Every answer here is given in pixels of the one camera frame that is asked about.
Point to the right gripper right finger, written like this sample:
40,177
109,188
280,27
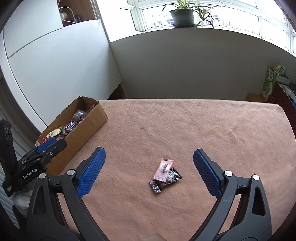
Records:
252,220

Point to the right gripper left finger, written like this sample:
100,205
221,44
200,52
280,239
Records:
45,218

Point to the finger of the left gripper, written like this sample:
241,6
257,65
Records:
48,144

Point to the red green white snack bag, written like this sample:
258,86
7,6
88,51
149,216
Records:
53,133

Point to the clear bag red dates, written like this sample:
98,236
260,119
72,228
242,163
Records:
79,115

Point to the pink candy packet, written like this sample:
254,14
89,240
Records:
163,169

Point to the snickers chocolate bar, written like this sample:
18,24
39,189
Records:
70,127

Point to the brown cardboard box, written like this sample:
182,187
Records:
81,133

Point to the white cabinet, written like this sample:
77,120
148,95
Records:
47,65

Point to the pink table cloth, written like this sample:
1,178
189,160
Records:
244,137

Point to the dark side table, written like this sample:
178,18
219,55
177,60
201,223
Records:
279,96

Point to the green white carton box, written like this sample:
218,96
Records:
270,78

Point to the potted spider plant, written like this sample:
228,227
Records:
188,14

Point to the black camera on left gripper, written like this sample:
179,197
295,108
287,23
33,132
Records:
7,150

